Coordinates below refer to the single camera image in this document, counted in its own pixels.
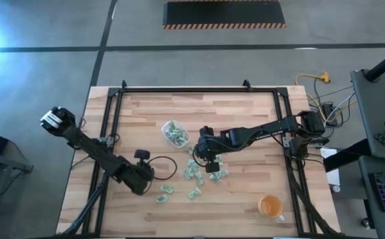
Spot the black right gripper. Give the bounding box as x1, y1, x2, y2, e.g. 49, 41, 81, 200
197, 125, 229, 174

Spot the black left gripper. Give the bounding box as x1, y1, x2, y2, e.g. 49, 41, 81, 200
121, 149, 155, 196

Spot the clear plastic container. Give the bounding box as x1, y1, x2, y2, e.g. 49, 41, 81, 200
161, 119, 191, 149

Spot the orange mug with tea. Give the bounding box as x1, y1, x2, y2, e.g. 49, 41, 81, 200
257, 195, 285, 222

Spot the black side stand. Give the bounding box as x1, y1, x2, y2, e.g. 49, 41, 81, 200
0, 145, 35, 203

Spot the black power adapter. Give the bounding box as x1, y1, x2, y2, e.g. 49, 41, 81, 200
323, 102, 335, 126

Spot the white paper sheet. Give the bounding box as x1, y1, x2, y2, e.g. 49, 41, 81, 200
319, 147, 341, 188

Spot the black hazard-striped floor mat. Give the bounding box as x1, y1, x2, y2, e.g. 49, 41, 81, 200
162, 0, 287, 31

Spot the black desk foot bar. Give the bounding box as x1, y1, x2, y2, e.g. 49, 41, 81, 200
323, 138, 373, 173

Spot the grey desk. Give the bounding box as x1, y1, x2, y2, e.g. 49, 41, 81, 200
350, 68, 385, 161

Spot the dark keyboard desk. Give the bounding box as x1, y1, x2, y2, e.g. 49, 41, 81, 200
358, 155, 385, 239

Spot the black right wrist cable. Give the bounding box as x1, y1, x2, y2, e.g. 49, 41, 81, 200
192, 127, 285, 163

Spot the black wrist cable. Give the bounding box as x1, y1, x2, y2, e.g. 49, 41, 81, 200
147, 155, 179, 182
192, 127, 285, 163

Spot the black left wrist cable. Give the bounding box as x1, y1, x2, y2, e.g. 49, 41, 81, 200
147, 155, 179, 182

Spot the black aluminium table frame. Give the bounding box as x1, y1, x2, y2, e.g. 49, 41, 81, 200
56, 86, 341, 238

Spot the black flat bracket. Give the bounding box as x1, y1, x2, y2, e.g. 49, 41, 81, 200
310, 137, 331, 147

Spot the yellow extension cord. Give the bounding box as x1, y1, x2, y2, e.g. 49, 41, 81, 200
294, 71, 358, 124

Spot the white floor cable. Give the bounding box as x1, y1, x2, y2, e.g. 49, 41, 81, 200
323, 92, 356, 126

